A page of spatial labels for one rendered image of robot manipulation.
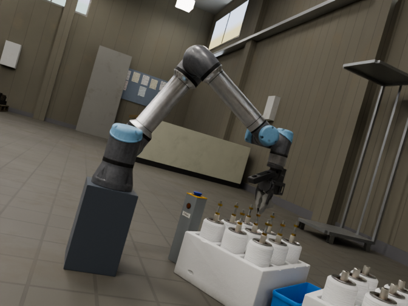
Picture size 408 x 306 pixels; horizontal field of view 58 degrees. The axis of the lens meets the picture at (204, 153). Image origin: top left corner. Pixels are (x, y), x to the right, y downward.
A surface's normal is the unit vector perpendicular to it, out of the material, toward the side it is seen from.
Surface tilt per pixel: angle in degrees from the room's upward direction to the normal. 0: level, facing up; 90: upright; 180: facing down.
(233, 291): 90
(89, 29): 90
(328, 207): 90
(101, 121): 83
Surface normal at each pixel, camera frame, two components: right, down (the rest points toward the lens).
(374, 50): -0.91, -0.26
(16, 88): 0.32, 0.11
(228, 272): -0.64, -0.18
